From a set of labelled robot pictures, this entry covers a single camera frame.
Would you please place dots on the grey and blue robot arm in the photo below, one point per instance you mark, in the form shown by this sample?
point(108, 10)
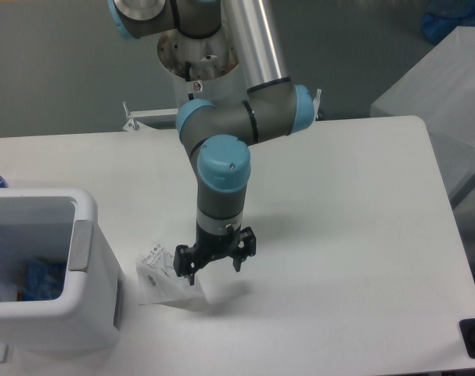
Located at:
point(217, 139)

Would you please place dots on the clear plastic wrapper bag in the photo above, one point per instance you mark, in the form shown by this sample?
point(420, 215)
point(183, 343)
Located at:
point(158, 283)

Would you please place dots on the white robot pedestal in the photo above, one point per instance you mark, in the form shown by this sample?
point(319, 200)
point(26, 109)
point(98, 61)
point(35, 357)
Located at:
point(203, 68)

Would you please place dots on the metal clamp screw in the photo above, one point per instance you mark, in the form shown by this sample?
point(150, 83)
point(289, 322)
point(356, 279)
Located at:
point(316, 105)

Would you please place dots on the white pedestal base bracket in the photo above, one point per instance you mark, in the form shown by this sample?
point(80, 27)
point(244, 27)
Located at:
point(161, 119)

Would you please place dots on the blue yellow snack package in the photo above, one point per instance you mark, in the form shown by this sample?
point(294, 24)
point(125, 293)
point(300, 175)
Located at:
point(42, 281)

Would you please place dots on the grey covered box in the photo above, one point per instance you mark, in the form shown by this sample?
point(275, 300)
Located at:
point(440, 89)

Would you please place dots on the blue plastic bag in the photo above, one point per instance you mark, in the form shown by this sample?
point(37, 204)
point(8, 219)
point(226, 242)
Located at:
point(441, 18)

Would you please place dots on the white trash can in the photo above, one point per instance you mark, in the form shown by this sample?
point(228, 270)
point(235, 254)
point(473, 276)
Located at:
point(60, 225)

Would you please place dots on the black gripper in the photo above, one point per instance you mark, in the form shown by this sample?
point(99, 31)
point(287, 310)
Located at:
point(234, 243)

